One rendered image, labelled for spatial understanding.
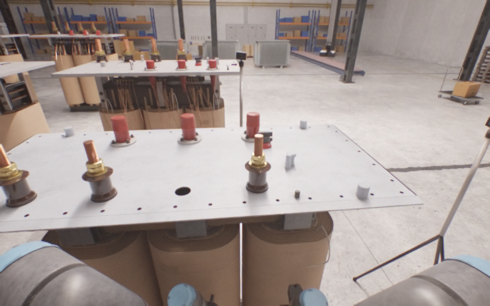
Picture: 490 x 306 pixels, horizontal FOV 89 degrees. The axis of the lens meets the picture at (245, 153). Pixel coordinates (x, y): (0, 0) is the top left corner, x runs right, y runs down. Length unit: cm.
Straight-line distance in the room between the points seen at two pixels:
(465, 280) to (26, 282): 65
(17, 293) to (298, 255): 96
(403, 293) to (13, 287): 57
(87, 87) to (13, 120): 382
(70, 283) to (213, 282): 86
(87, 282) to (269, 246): 80
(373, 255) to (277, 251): 172
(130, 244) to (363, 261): 206
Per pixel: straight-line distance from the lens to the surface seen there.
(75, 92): 710
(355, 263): 264
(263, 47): 1304
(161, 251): 115
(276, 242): 115
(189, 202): 88
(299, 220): 111
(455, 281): 52
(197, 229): 108
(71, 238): 122
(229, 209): 84
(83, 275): 49
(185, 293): 100
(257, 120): 127
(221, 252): 114
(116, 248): 123
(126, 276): 131
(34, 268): 53
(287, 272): 128
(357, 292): 246
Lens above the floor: 190
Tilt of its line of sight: 27 degrees down
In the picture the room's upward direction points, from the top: straight up
